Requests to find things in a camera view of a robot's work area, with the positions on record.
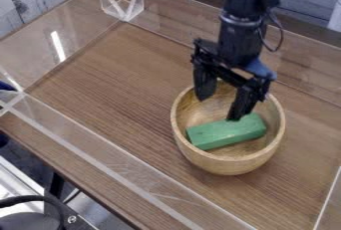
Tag black table leg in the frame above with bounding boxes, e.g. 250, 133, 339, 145
50, 173, 66, 199

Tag black metal bracket with screw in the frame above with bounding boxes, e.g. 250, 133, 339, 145
43, 189, 99, 230

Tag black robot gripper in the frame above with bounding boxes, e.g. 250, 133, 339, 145
190, 15, 277, 120

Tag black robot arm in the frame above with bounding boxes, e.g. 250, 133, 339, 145
192, 0, 280, 120

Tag green rectangular block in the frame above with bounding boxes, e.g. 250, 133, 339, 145
185, 114, 266, 150

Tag brown wooden bowl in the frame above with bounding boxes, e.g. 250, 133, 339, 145
170, 82, 287, 175

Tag black cable lower left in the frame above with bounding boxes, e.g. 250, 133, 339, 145
0, 193, 65, 230

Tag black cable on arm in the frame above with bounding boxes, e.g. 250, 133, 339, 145
257, 8, 285, 54

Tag clear acrylic tray walls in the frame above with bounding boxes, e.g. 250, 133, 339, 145
0, 0, 341, 230

